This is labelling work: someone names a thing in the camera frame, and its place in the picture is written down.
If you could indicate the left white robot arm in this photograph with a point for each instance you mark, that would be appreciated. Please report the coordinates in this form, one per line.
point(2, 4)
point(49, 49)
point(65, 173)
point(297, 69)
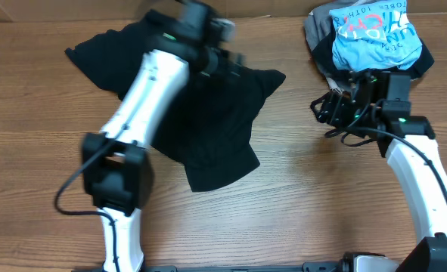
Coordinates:
point(116, 168)

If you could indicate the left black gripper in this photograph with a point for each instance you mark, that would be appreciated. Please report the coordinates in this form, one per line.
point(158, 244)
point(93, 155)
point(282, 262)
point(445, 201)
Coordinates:
point(222, 72)

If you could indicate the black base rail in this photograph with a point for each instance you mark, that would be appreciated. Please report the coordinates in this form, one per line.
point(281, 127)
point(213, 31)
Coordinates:
point(242, 269)

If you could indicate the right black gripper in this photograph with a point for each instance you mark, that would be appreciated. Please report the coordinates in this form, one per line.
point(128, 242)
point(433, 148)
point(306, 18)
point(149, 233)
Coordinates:
point(339, 106)

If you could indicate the light blue printed t-shirt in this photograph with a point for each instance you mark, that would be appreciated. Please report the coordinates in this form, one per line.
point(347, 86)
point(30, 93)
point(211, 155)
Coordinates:
point(389, 14)

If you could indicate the black t-shirt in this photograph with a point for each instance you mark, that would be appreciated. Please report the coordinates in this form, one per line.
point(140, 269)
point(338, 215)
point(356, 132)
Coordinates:
point(207, 128)

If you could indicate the black folded garment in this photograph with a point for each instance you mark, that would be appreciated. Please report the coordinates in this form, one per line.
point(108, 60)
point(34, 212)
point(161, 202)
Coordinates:
point(323, 53)

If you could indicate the grey folded garment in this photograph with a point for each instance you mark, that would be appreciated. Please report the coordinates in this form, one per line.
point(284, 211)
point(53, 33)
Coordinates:
point(317, 25)

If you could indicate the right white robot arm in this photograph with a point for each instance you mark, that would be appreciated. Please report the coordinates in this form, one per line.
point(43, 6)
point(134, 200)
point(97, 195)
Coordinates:
point(379, 110)

